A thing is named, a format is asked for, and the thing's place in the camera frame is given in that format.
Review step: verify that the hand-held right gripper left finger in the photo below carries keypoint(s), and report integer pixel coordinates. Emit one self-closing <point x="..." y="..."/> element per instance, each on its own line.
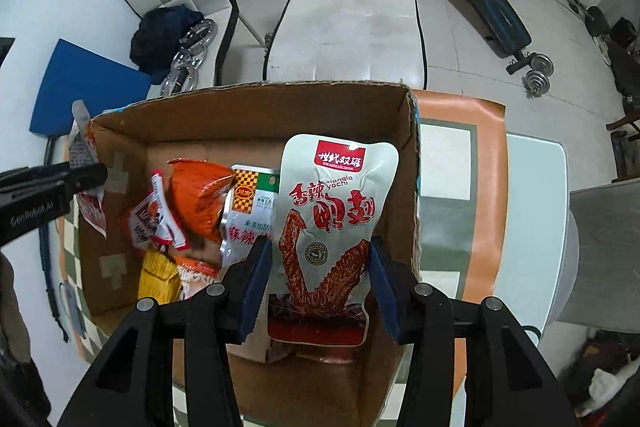
<point x="255" y="287"/>

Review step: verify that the blue floor mat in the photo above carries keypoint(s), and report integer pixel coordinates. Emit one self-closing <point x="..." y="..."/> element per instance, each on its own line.
<point x="85" y="92"/>

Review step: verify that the white green spicy packet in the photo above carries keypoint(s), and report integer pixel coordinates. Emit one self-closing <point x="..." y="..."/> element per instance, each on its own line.
<point x="245" y="207"/>

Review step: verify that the white red duck wing packet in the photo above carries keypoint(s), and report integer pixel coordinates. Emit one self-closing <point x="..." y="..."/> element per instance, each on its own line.
<point x="330" y="207"/>

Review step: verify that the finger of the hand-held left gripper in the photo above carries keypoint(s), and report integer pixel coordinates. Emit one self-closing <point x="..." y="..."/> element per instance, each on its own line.
<point x="87" y="178"/>

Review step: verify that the dark blue clothing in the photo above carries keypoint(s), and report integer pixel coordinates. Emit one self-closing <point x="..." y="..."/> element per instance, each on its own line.
<point x="160" y="37"/>

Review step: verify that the yellow snack packet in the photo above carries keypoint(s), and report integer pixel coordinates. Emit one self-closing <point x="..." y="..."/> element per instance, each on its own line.
<point x="157" y="277"/>

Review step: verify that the red white chicken foot packet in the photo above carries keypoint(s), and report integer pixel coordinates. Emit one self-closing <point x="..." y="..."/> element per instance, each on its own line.
<point x="150" y="217"/>

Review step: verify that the person's left forearm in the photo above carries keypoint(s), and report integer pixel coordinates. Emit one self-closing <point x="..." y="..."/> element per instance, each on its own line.
<point x="15" y="307"/>

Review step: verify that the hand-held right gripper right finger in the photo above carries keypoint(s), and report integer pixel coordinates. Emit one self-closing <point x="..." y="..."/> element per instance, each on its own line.
<point x="385" y="292"/>

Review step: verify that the orange white snack packet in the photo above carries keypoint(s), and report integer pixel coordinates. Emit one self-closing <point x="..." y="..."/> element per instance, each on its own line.
<point x="195" y="274"/>

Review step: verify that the grey chair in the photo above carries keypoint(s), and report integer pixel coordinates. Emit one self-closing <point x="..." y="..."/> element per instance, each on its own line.
<point x="605" y="247"/>

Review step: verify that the black dumbbell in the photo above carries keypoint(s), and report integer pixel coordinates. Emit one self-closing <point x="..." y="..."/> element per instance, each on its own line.
<point x="592" y="14"/>

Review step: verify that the chrome dumbbell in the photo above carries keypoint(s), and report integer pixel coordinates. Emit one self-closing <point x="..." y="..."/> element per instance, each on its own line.
<point x="537" y="72"/>

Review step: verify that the blue printed cardboard box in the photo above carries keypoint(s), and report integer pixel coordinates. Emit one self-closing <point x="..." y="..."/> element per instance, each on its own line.
<point x="200" y="117"/>

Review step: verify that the white cloth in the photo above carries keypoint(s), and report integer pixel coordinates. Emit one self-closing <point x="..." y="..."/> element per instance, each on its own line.
<point x="610" y="382"/>

